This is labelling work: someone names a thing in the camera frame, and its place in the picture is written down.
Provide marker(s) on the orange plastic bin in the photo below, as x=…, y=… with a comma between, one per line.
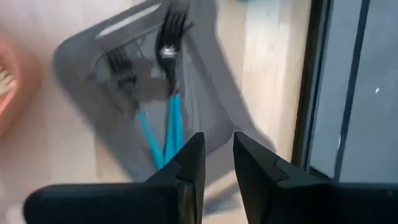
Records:
x=28, y=77

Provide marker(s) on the grey plastic bin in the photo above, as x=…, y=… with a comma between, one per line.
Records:
x=202, y=102

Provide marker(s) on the black aluminium table frame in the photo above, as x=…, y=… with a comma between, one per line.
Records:
x=308, y=93

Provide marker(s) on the gold metal fork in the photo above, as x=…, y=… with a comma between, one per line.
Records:
x=6, y=82

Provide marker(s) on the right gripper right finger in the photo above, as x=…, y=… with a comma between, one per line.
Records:
x=311, y=205

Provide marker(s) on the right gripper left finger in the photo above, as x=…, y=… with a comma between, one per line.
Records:
x=124, y=203

